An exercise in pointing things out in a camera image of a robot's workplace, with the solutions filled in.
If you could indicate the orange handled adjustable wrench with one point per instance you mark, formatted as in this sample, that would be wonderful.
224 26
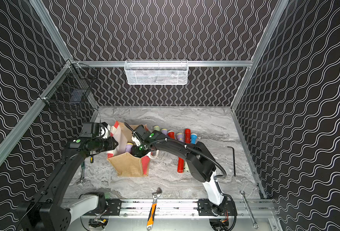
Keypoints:
150 220

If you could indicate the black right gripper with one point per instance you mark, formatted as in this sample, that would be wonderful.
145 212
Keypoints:
139 148

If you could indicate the pale green flashlight front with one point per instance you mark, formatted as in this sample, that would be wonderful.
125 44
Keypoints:
185 169

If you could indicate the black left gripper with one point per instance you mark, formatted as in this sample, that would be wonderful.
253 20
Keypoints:
111 143

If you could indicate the silver combination wrench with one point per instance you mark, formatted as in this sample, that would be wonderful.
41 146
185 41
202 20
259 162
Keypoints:
255 224

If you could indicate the red flashlight back row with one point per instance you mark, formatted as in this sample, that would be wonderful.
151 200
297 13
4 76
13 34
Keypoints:
187 136

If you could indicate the black hex key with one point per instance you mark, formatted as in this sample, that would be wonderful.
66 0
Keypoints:
233 156

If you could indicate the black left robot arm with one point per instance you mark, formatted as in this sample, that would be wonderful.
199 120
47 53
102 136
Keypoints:
44 212

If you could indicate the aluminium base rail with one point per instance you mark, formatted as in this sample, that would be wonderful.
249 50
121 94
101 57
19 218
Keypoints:
179 208

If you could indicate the jute and red tote bag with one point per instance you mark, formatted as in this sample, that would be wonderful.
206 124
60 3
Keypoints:
125 164

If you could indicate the white wire mesh basket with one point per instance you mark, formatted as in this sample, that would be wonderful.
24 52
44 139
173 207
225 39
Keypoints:
156 72

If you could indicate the black wire mesh basket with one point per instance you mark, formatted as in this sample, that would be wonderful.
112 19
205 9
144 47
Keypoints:
73 93

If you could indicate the red flashlight white head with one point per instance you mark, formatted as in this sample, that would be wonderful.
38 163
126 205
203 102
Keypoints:
171 134

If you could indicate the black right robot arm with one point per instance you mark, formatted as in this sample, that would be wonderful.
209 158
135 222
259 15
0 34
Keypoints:
202 165

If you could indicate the blue flashlight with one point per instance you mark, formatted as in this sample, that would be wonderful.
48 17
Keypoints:
193 138

